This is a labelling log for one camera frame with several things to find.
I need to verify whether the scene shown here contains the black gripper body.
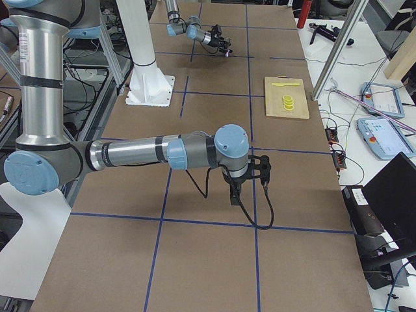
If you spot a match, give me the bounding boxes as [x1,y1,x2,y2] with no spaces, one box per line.
[222,168,250,195]
[209,35,225,49]

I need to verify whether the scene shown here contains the yellow plastic knife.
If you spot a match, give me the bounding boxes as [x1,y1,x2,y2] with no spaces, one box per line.
[271,83,300,87]

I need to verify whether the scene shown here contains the bamboo cutting board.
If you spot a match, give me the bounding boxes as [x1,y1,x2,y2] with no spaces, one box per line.
[264,77,309,120]

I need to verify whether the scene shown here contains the red fire extinguisher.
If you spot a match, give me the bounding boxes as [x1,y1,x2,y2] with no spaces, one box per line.
[296,0,313,29]

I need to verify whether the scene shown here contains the metal grabber stick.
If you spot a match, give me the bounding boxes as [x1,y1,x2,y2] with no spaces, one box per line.
[330,82,415,133]

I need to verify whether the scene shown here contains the teach pendant near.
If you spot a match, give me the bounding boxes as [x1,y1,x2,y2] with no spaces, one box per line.
[356,117,415,161]

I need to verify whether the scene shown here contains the teach pendant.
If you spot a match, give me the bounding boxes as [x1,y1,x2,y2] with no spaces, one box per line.
[356,117,415,161]
[361,82,405,119]

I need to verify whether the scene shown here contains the teach pendant far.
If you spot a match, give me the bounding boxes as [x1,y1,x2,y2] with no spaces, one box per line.
[361,82,405,119]

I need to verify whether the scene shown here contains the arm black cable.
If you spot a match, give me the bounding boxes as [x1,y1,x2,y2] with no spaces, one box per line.
[185,167,274,231]

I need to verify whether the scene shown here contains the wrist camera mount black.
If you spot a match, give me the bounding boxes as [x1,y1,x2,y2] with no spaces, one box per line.
[243,155,272,188]

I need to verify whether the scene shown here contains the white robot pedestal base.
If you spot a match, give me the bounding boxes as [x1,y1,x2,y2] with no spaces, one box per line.
[116,0,175,107]

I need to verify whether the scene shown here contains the aluminium frame post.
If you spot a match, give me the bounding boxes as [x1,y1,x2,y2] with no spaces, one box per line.
[311,0,369,101]

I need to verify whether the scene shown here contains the wooden plank post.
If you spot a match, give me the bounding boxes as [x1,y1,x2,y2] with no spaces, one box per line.
[384,28,416,80]

